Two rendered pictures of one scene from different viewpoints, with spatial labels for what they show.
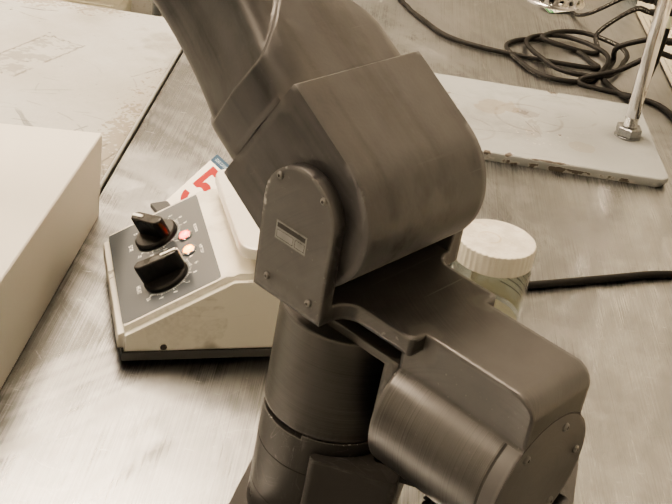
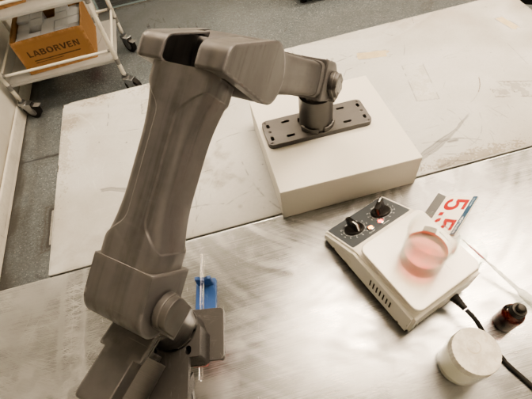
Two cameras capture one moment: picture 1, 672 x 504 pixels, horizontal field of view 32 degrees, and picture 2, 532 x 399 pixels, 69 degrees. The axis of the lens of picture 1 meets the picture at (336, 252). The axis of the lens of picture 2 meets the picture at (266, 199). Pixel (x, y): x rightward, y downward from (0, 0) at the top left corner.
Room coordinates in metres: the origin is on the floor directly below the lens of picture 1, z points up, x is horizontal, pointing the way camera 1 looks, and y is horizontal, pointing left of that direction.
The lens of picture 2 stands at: (0.52, -0.18, 1.52)
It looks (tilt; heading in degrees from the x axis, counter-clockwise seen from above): 55 degrees down; 85
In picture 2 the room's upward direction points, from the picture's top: 11 degrees counter-clockwise
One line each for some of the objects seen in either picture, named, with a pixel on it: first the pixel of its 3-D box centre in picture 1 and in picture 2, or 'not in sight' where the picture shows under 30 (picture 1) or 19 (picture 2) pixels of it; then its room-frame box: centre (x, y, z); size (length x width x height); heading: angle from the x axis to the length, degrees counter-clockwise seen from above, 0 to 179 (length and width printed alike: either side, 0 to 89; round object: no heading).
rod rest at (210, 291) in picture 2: not in sight; (204, 305); (0.41, 0.07, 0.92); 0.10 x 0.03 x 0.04; 80
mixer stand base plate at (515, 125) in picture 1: (514, 121); not in sight; (1.16, -0.17, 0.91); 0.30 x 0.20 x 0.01; 90
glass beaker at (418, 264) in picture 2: not in sight; (427, 250); (0.73, 0.01, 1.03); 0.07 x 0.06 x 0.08; 97
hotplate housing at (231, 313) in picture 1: (267, 264); (400, 256); (0.72, 0.05, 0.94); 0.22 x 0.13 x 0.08; 109
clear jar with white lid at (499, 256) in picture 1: (485, 285); (466, 357); (0.74, -0.11, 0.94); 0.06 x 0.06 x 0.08
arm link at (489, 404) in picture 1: (439, 327); (132, 348); (0.37, -0.04, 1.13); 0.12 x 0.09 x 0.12; 50
